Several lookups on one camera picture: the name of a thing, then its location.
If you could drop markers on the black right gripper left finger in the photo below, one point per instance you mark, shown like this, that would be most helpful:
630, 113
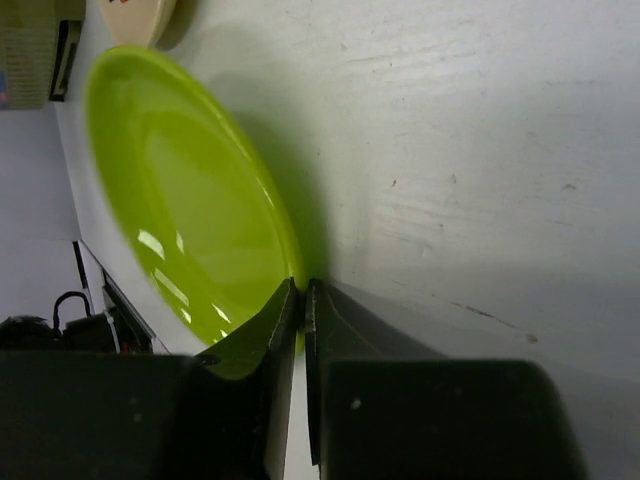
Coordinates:
70, 413

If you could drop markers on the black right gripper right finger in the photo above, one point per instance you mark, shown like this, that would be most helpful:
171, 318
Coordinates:
382, 405

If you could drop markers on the lime green round plate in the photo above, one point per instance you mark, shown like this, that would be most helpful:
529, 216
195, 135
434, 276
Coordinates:
192, 198

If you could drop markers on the beige plate with characters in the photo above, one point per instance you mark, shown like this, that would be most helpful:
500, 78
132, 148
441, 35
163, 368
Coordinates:
136, 22

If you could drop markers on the olive green plastic bin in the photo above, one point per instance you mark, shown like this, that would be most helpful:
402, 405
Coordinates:
39, 41

